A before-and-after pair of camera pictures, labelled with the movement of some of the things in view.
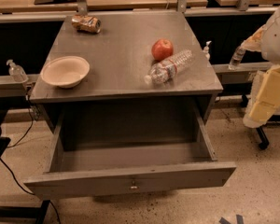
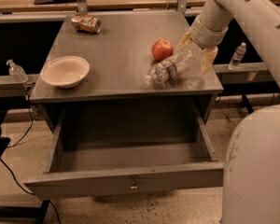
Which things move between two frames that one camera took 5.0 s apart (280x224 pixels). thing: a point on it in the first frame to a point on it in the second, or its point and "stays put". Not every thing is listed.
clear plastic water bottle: x=162 y=71 stays put
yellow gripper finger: x=254 y=42 to x=206 y=34
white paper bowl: x=65 y=71 stays put
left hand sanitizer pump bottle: x=17 y=72 stays put
